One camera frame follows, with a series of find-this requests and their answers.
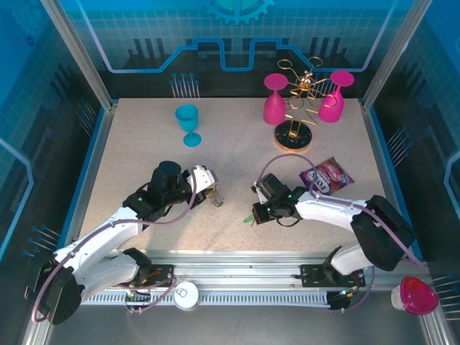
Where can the green key tag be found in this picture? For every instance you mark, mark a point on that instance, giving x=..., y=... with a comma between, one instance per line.
x=247, y=220

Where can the large metal keyring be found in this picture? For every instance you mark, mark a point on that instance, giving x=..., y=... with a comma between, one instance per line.
x=217, y=199

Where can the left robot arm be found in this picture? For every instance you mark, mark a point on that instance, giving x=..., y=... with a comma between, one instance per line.
x=104, y=230

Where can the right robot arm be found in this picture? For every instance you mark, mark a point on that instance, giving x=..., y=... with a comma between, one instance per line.
x=330, y=212

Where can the purple candy bag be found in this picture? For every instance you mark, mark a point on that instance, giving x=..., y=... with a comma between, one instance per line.
x=327, y=176

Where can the teal plastic goblet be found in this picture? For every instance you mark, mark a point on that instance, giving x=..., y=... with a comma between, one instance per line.
x=187, y=116

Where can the pink plastic goblet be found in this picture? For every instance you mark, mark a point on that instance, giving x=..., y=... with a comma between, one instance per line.
x=332, y=108
x=274, y=108

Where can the tin can with pull tab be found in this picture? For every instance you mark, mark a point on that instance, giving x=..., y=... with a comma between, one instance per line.
x=186, y=294

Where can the white cup with pink lid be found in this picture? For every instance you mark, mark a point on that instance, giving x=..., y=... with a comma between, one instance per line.
x=417, y=296

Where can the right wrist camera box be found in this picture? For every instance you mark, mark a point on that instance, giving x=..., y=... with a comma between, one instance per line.
x=258, y=192

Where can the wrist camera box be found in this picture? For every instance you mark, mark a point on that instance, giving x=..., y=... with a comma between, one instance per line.
x=204, y=178
x=258, y=192

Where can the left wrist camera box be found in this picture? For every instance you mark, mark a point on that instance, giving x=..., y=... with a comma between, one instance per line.
x=204, y=178

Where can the aluminium table rail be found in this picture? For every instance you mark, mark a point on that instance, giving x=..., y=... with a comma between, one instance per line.
x=233, y=266

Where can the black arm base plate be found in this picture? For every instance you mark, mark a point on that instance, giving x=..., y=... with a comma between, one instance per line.
x=163, y=275
x=312, y=275

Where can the aluminium frame post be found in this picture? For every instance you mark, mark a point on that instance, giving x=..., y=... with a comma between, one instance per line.
x=79, y=57
x=391, y=57

